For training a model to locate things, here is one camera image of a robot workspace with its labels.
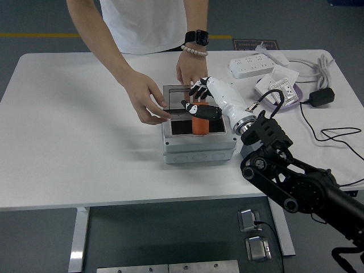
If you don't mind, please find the person's right hand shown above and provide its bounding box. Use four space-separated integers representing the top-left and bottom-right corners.
125 71 171 126

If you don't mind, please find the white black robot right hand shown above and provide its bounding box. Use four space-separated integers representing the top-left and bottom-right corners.
181 76 254 133

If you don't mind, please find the person's left hand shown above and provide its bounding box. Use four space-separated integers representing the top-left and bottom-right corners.
176 53 209 86

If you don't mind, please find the smoky transparent box lid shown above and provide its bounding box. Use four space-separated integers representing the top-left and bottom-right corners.
163 84 220 117

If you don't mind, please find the orange cylindrical battery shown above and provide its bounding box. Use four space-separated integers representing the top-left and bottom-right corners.
192 99 210 134

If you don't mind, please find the grey plastic junction box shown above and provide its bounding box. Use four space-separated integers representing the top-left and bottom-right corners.
161 116 238 164

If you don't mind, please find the white socket box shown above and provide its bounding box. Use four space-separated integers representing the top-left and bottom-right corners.
254 74 278 104

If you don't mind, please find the metal floor socket box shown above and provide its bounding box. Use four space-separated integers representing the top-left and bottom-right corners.
237 209 262 233
245 235 272 262

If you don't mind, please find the black smartwatch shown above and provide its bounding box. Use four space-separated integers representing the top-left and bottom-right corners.
184 30 210 46

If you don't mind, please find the white power strip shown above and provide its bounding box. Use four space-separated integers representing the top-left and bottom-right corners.
229 53 276 80

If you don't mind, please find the grey cube holder block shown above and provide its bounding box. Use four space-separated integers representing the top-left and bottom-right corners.
240 143 257 160

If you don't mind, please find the dark floor sign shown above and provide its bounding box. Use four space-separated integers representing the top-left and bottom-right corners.
232 39 279 52

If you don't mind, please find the white power plug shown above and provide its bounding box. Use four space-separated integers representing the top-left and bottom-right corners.
255 42 274 56

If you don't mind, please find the person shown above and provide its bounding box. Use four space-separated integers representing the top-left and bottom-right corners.
67 0 212 126

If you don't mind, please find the white flat adapter block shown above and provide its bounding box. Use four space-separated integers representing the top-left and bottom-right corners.
268 52 290 67

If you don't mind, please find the purple plastic tray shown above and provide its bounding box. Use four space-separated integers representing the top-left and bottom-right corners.
254 78 304 111

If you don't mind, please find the black power adapter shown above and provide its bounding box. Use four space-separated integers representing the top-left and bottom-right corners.
309 87 336 108

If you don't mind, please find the white table leg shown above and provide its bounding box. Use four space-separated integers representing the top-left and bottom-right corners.
68 206 90 273
267 196 296 257

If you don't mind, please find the blue object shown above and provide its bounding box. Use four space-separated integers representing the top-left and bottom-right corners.
329 0 364 7

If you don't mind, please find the grey metal plate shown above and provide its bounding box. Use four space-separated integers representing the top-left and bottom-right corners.
96 264 169 273
168 259 241 273

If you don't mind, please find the pale bead bracelet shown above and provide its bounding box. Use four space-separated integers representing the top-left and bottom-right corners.
181 44 209 57

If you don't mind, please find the packaged wall socket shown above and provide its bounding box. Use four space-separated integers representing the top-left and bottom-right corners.
268 78 299 105

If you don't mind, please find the white coiled power cable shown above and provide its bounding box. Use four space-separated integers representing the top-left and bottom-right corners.
286 53 336 89

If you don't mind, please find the thin black cable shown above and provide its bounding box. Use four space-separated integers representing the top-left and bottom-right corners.
300 100 364 160

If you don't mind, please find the black floor cable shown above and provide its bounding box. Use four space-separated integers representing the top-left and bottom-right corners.
254 221 285 273

